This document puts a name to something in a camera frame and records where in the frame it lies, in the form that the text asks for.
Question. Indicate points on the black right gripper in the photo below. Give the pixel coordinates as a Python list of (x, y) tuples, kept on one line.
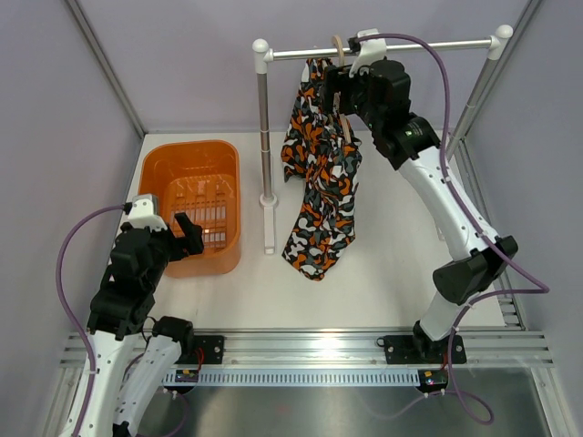
[(332, 84)]

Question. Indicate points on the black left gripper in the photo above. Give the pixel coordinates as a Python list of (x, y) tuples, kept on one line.
[(192, 242)]

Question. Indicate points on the beige wooden hanger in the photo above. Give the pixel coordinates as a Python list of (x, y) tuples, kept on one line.
[(341, 123)]

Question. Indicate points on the orange camouflage shorts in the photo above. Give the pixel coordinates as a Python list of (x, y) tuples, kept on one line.
[(315, 151)]

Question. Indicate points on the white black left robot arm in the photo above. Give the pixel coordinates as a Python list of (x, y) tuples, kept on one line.
[(111, 401)]

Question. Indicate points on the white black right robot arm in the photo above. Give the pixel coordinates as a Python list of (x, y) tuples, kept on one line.
[(478, 253)]

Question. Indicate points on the orange plastic basket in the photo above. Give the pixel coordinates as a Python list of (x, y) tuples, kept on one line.
[(202, 180)]

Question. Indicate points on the silver clothes rack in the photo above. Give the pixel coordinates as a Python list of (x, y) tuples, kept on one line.
[(264, 55)]

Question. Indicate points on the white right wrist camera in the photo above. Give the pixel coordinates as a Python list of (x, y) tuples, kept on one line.
[(369, 47)]

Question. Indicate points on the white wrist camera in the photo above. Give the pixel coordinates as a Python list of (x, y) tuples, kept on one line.
[(369, 47), (142, 211)]

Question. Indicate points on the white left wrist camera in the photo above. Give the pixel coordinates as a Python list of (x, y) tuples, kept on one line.
[(142, 211)]

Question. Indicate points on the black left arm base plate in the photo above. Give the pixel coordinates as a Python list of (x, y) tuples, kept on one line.
[(209, 349)]

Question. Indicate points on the aluminium frame post right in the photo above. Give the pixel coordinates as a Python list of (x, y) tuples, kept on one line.
[(504, 44)]

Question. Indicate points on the aluminium frame post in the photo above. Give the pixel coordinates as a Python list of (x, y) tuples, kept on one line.
[(504, 44), (90, 37)]

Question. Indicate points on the aluminium frame post left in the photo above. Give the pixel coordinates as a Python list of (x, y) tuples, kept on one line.
[(90, 37)]

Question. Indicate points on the white slotted cable duct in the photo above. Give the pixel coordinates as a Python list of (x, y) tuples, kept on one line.
[(294, 378)]

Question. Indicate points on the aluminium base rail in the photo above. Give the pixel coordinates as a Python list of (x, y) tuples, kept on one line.
[(360, 348)]

